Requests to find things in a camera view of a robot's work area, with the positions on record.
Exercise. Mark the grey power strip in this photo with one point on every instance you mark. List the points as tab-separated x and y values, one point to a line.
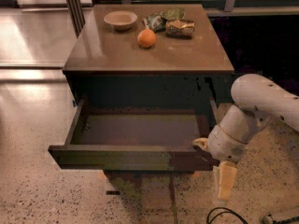
290	216

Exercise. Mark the beige ceramic bowl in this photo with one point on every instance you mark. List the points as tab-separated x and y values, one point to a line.
120	20

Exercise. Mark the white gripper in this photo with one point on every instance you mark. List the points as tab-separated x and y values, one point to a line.
223	146

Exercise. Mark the brown drawer cabinet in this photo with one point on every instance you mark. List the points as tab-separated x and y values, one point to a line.
109	67

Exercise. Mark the black tape floor marker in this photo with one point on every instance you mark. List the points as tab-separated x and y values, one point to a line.
112	192

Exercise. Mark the green snack bag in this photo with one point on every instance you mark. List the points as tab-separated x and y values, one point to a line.
157	21

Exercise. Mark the brown shiny snack bag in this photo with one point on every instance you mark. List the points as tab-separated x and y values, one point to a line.
180	28

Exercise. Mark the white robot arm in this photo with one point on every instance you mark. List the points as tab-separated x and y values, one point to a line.
257	100

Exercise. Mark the brown drawer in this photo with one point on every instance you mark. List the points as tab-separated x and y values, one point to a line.
151	137

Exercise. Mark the orange fruit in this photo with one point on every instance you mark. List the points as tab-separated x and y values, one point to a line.
146	38

